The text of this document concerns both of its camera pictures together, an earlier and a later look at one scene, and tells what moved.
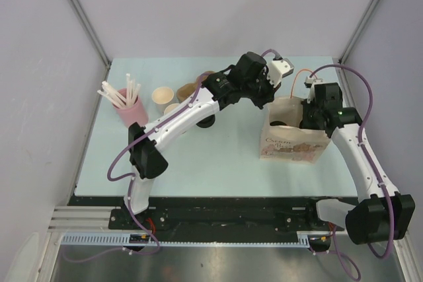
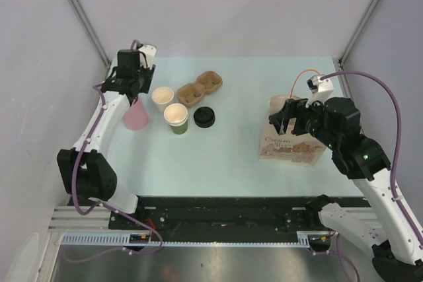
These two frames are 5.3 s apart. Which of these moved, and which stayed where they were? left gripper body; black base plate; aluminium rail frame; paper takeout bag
Moved: left gripper body
Stayed: black base plate; aluminium rail frame; paper takeout bag
